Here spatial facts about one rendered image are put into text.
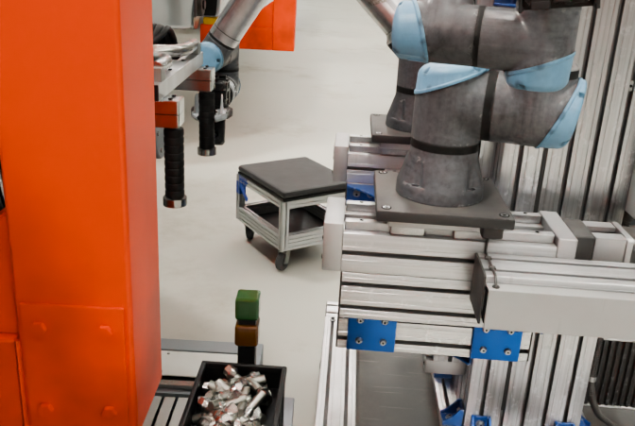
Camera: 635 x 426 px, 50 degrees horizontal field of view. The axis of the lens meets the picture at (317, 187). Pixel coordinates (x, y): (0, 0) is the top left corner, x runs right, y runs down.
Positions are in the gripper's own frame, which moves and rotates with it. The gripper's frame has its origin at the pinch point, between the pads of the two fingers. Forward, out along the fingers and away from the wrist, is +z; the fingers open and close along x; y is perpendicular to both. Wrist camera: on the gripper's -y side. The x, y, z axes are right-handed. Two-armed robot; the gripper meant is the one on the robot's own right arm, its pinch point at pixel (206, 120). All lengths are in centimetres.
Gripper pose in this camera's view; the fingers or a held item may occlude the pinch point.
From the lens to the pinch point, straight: 160.1
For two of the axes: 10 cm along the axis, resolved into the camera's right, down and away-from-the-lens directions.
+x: 10.0, 0.5, 0.0
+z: -0.1, 3.2, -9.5
